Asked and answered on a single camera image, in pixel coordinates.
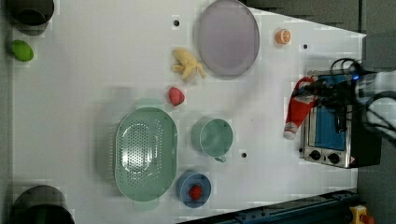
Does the blue bowl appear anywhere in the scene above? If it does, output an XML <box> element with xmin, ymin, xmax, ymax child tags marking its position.
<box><xmin>177</xmin><ymin>171</ymin><xmax>212</xmax><ymax>208</ymax></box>

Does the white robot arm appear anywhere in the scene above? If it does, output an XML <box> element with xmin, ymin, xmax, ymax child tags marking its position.
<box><xmin>315</xmin><ymin>71</ymin><xmax>395</xmax><ymax>143</ymax></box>

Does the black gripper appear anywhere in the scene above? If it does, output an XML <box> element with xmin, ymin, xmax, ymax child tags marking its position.
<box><xmin>314</xmin><ymin>78</ymin><xmax>356</xmax><ymax>109</ymax></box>

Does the green mug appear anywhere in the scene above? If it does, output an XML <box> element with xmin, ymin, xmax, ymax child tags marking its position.
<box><xmin>191</xmin><ymin>118</ymin><xmax>233</xmax><ymax>162</ymax></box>

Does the yellow plush banana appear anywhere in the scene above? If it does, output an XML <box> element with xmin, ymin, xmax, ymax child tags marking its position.
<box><xmin>171</xmin><ymin>48</ymin><xmax>206</xmax><ymax>80</ymax></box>

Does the pink plush strawberry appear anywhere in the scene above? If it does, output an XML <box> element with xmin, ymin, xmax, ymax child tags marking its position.
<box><xmin>168</xmin><ymin>87</ymin><xmax>185</xmax><ymax>106</ymax></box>

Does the green oval strainer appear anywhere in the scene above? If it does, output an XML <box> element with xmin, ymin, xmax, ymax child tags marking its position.
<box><xmin>114</xmin><ymin>107</ymin><xmax>177</xmax><ymax>202</ymax></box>

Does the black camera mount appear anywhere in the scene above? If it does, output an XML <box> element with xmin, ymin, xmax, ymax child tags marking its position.
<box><xmin>10</xmin><ymin>185</ymin><xmax>76</xmax><ymax>224</ymax></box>
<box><xmin>6</xmin><ymin>0</ymin><xmax>55</xmax><ymax>28</ymax></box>

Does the black toaster oven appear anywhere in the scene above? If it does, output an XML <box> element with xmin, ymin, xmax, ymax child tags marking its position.
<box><xmin>303</xmin><ymin>71</ymin><xmax>382</xmax><ymax>169</ymax></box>

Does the red plush raspberry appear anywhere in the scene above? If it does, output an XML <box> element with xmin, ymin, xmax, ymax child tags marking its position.
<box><xmin>189</xmin><ymin>185</ymin><xmax>203</xmax><ymax>201</ymax></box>

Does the black camera mount lower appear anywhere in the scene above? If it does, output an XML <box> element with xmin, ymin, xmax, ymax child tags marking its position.
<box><xmin>10</xmin><ymin>185</ymin><xmax>76</xmax><ymax>224</ymax></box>

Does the orange slice toy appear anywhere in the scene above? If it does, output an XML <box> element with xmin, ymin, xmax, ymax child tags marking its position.
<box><xmin>276</xmin><ymin>29</ymin><xmax>291</xmax><ymax>45</ymax></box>

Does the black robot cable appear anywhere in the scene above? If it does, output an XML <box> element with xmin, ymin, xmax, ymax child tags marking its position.
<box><xmin>330</xmin><ymin>57</ymin><xmax>396</xmax><ymax>138</ymax></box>

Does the lilac round plate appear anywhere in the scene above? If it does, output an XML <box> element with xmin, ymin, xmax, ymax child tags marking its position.
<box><xmin>197</xmin><ymin>0</ymin><xmax>260</xmax><ymax>77</ymax></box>

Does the yellow red emergency button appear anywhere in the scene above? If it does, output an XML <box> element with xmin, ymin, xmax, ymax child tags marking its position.
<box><xmin>349</xmin><ymin>205</ymin><xmax>375</xmax><ymax>224</ymax></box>

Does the green plush lime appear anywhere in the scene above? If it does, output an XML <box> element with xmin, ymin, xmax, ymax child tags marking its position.
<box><xmin>11</xmin><ymin>40</ymin><xmax>34</xmax><ymax>62</ymax></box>

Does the red plush ketchup bottle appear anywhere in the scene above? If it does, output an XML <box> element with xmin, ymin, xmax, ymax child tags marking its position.
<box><xmin>283</xmin><ymin>77</ymin><xmax>316</xmax><ymax>140</ymax></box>

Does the black camera mount upper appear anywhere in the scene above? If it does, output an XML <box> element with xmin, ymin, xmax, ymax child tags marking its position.
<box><xmin>6</xmin><ymin>0</ymin><xmax>55</xmax><ymax>28</ymax></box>

